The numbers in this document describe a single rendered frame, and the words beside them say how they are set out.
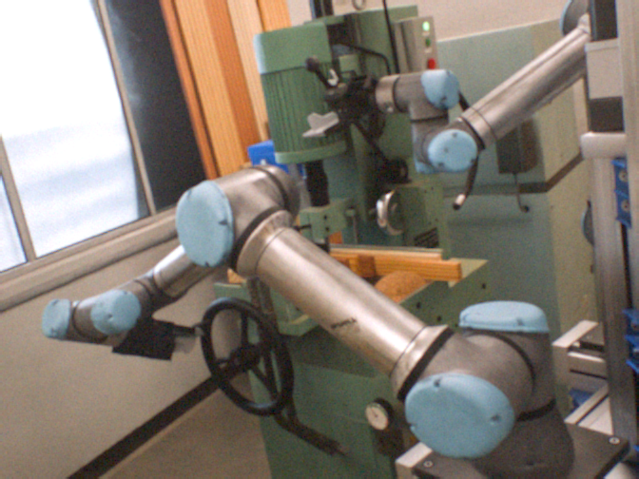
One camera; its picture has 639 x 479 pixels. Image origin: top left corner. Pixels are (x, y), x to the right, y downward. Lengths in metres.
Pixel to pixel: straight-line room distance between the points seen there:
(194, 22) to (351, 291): 2.40
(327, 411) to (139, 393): 1.43
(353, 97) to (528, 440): 0.76
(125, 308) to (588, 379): 0.92
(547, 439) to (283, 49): 1.01
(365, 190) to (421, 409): 0.99
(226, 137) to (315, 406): 1.69
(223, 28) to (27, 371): 1.72
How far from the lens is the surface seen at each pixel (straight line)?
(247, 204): 0.98
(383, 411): 1.56
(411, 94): 1.36
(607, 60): 1.09
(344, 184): 1.81
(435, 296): 1.62
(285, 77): 1.64
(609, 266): 1.13
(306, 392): 1.80
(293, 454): 1.96
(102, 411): 2.96
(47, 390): 2.79
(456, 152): 1.22
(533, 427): 1.04
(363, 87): 1.41
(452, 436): 0.89
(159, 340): 1.49
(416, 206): 1.77
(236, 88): 3.36
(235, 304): 1.54
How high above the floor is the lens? 1.43
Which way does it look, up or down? 14 degrees down
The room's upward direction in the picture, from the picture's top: 10 degrees counter-clockwise
